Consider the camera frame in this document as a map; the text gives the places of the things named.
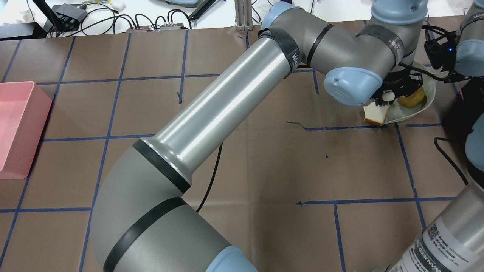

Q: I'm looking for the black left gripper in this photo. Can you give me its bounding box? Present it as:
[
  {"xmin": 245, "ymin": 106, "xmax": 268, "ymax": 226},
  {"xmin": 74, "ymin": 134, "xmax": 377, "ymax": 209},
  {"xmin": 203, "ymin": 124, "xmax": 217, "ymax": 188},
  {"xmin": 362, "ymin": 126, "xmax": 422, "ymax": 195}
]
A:
[{"xmin": 374, "ymin": 70, "xmax": 423, "ymax": 104}]

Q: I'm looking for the yellow potato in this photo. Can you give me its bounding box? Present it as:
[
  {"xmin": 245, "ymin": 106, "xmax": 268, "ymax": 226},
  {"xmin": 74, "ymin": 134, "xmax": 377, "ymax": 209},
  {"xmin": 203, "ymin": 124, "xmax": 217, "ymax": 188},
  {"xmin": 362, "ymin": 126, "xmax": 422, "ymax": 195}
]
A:
[{"xmin": 397, "ymin": 87, "xmax": 426, "ymax": 109}]

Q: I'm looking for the pale green dustpan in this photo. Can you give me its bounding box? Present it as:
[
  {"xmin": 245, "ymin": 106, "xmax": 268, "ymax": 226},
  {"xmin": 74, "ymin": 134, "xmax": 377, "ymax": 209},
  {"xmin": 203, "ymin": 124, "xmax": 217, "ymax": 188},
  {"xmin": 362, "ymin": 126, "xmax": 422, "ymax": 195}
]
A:
[{"xmin": 383, "ymin": 75, "xmax": 437, "ymax": 125}]

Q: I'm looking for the white bread slice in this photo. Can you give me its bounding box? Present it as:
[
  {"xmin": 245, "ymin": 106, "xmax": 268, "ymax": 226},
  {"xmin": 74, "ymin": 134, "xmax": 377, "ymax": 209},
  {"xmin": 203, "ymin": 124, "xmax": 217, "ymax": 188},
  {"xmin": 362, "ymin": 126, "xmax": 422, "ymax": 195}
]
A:
[{"xmin": 363, "ymin": 102, "xmax": 390, "ymax": 126}]

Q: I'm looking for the white hand brush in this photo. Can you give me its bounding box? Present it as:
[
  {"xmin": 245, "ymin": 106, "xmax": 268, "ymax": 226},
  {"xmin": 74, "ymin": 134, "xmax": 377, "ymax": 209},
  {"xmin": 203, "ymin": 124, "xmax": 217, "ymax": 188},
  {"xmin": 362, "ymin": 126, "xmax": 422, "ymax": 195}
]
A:
[{"xmin": 381, "ymin": 91, "xmax": 395, "ymax": 106}]

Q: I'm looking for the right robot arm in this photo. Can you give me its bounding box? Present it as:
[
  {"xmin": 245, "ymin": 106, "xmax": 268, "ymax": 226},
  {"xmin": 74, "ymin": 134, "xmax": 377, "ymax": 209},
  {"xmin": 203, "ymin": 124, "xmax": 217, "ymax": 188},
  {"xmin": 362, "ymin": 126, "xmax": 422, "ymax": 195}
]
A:
[{"xmin": 375, "ymin": 0, "xmax": 484, "ymax": 272}]

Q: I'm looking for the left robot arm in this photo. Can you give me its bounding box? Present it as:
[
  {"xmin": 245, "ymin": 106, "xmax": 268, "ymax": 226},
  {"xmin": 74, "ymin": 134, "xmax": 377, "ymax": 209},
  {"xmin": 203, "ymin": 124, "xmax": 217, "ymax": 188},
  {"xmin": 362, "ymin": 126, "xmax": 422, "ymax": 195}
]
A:
[{"xmin": 90, "ymin": 0, "xmax": 428, "ymax": 272}]

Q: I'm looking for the pink plastic bin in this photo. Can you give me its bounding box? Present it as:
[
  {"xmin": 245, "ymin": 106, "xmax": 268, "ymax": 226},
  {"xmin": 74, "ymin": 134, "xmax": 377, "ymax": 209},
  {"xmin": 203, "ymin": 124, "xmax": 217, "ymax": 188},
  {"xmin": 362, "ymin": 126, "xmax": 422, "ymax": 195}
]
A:
[{"xmin": 0, "ymin": 81, "xmax": 52, "ymax": 180}]

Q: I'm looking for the black usb hub box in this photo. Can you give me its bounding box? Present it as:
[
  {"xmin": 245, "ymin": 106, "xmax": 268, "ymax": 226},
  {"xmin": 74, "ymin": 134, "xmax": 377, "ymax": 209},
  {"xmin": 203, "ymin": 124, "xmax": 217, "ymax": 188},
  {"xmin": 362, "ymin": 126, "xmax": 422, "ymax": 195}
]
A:
[{"xmin": 52, "ymin": 3, "xmax": 87, "ymax": 26}]

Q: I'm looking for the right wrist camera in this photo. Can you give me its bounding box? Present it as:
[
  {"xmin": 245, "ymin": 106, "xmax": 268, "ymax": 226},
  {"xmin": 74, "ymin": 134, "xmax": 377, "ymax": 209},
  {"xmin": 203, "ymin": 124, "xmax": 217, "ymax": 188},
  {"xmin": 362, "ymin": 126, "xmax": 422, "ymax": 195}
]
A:
[{"xmin": 424, "ymin": 32, "xmax": 457, "ymax": 83}]

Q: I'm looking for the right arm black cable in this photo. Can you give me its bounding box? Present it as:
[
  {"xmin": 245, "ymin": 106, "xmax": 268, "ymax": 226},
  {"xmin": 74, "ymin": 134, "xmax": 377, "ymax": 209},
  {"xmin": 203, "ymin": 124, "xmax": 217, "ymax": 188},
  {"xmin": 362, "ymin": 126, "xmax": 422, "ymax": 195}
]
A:
[{"xmin": 433, "ymin": 136, "xmax": 470, "ymax": 185}]

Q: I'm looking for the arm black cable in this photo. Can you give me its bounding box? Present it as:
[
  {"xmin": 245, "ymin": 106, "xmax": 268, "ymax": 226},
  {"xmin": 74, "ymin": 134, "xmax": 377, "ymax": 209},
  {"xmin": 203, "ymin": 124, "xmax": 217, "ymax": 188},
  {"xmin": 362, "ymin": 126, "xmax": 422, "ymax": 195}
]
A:
[
  {"xmin": 433, "ymin": 136, "xmax": 470, "ymax": 185},
  {"xmin": 196, "ymin": 142, "xmax": 224, "ymax": 213}
]

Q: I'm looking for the aluminium frame post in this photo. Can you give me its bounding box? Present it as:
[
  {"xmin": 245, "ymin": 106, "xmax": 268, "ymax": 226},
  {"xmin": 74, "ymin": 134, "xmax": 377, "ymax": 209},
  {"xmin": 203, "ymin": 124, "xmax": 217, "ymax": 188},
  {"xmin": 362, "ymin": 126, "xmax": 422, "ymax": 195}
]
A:
[{"xmin": 235, "ymin": 0, "xmax": 254, "ymax": 32}]

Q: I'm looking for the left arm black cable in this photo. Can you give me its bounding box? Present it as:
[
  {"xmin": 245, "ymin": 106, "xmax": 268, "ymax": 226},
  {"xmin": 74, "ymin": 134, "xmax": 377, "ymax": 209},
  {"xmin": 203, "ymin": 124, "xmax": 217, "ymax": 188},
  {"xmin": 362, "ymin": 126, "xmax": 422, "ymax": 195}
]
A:
[{"xmin": 196, "ymin": 142, "xmax": 224, "ymax": 213}]

